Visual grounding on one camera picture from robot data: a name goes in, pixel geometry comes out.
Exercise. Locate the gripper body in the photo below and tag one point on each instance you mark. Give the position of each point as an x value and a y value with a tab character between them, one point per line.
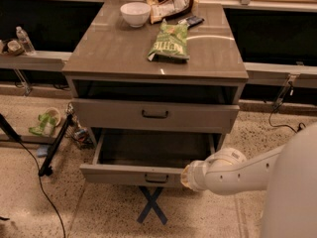
193	175

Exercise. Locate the grey drawer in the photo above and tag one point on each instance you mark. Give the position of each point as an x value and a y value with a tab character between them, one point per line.
155	116
148	158

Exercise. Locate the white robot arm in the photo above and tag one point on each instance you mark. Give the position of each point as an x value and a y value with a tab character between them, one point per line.
288	175

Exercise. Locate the grey top drawer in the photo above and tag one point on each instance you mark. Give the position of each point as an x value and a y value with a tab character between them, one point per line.
155	116

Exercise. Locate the grey drawer cabinet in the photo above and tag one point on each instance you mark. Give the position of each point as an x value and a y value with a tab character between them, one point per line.
110	63

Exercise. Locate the blue tape cross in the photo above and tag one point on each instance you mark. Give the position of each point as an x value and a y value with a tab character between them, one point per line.
151	204

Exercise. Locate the green chip bag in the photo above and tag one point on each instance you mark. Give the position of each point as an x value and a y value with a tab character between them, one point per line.
170	43

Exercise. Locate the black tripod leg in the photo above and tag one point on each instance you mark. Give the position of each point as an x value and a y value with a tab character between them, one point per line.
46	169

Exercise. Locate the green white crumpled bag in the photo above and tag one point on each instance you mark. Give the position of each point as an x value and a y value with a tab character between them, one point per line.
48	121

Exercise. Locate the dark blue snack packet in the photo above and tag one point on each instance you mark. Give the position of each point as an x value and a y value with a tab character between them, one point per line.
191	21

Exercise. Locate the white bowl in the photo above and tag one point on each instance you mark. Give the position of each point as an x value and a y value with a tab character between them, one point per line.
136	14

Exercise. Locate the brown white snack bag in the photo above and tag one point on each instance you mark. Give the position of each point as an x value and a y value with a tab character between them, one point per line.
167	9

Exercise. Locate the clear water bottle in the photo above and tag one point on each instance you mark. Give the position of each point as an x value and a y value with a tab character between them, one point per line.
25	41

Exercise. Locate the small items on shelf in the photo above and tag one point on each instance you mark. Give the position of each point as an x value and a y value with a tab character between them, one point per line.
10	47

